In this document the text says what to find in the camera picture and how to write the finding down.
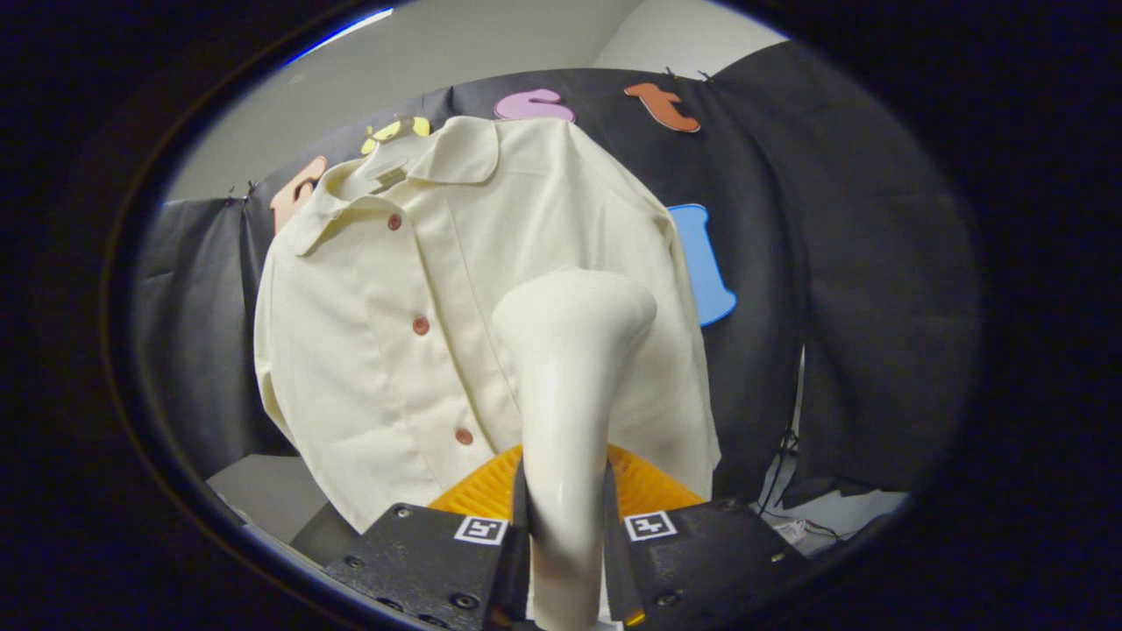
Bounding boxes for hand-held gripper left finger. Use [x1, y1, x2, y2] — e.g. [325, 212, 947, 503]
[322, 443, 532, 630]

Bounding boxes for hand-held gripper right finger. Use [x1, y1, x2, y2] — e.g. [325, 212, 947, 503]
[605, 443, 816, 628]

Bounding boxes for cream button-up shirt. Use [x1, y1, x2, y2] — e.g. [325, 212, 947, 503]
[253, 116, 722, 534]

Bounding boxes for white garment steamer head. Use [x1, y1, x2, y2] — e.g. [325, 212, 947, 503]
[491, 267, 658, 631]

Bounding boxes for white clothes hanger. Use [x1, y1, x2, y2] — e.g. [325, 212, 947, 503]
[346, 145, 413, 198]

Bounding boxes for grey drawer cabinet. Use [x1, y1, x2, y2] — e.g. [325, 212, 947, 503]
[206, 454, 360, 566]

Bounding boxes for black backdrop cloth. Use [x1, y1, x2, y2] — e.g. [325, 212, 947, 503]
[131, 39, 983, 509]

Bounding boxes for black floor cables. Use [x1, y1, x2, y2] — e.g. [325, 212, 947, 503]
[758, 428, 835, 542]

